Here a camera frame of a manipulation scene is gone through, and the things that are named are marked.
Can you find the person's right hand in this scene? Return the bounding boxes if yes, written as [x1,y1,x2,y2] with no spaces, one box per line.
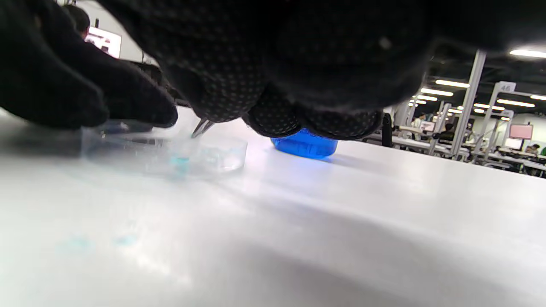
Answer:
[96,0,546,140]

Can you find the person's left hand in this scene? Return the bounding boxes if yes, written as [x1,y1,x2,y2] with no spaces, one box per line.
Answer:
[0,0,179,130]

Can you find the beaker of blue dye solution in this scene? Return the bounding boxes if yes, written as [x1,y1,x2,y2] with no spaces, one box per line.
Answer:
[271,128,339,159]

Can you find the metal tweezers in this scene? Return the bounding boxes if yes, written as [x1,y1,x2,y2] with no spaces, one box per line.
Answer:
[191,119,215,139]

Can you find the clear culture dish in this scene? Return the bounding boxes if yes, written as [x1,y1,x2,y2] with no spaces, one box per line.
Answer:
[81,124,248,179]

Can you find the white cotton tuft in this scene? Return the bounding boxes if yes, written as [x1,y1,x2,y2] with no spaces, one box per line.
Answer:
[170,139,192,177]

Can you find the lit monitor screen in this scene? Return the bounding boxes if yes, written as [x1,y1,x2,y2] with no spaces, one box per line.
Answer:
[84,26,122,59]

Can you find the black chair back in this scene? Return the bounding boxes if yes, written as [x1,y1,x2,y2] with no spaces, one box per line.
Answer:
[382,113,394,148]

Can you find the row of ceiling light strips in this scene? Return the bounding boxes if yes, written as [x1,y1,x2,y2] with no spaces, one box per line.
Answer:
[409,49,546,122]

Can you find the row of white workbenches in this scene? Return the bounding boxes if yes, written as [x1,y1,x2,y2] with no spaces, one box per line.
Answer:
[363,126,546,177]

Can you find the pink monitor screen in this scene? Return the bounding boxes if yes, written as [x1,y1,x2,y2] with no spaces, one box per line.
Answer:
[509,124,534,140]

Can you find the white metal frame post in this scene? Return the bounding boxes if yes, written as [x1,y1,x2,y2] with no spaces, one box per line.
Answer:
[452,50,487,158]

